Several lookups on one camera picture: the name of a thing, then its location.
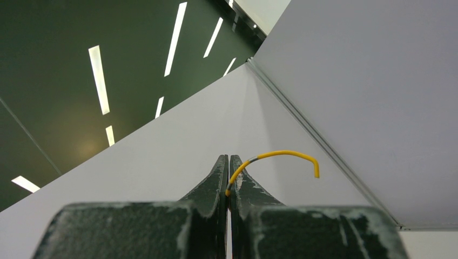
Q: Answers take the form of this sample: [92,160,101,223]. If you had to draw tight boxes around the yellow cable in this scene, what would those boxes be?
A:
[224,150,321,198]

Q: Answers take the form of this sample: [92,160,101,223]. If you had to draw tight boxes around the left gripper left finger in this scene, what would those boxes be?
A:
[33,155,228,258]

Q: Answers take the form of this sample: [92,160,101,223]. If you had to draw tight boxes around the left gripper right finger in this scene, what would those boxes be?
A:
[229,171,408,258]

